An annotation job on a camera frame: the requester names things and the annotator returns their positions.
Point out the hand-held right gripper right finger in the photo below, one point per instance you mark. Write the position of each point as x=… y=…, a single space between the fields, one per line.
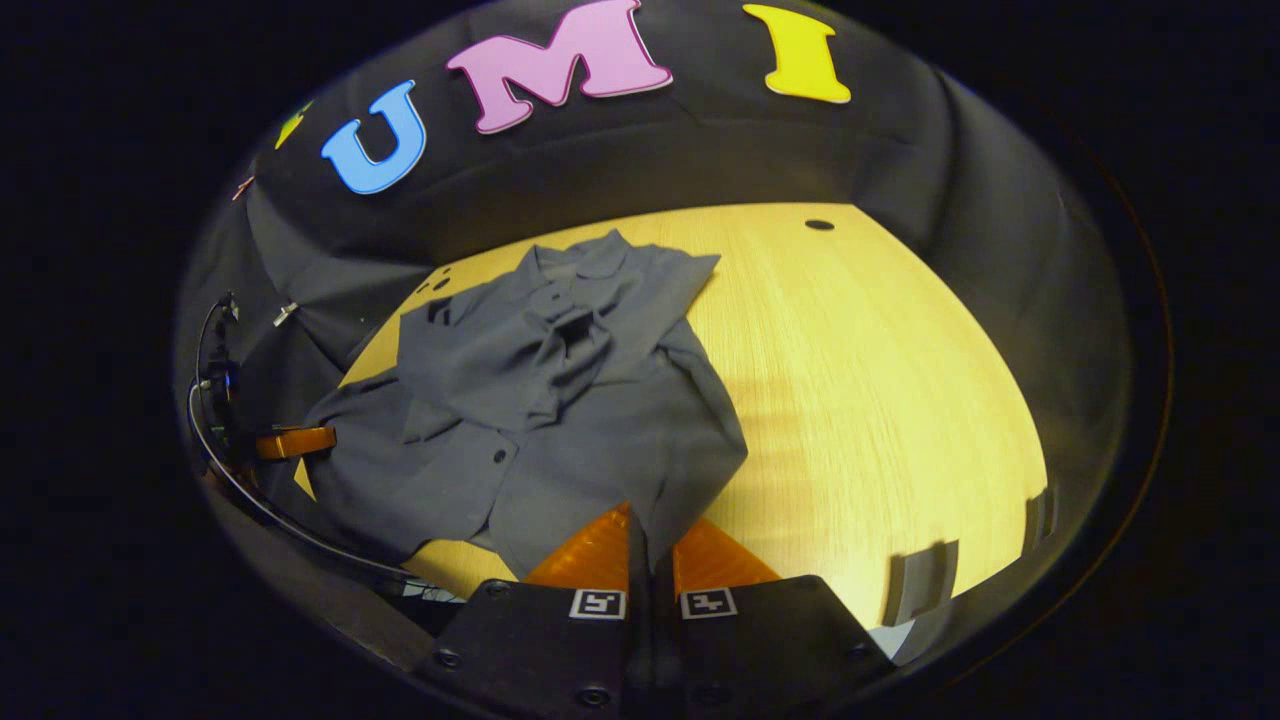
x=780 y=640

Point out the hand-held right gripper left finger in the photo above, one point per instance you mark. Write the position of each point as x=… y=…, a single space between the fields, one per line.
x=540 y=650

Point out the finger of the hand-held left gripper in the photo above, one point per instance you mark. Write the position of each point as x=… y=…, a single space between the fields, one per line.
x=295 y=442

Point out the grey button shirt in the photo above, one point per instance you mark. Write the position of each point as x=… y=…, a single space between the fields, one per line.
x=560 y=440

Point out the silver cloth clip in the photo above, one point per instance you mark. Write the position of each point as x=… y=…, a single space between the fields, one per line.
x=285 y=313

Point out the grey table edge clamp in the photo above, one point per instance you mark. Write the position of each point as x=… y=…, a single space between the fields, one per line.
x=920 y=582
x=1040 y=517

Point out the black backdrop cloth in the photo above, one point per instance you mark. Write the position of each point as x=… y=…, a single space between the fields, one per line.
x=900 y=150

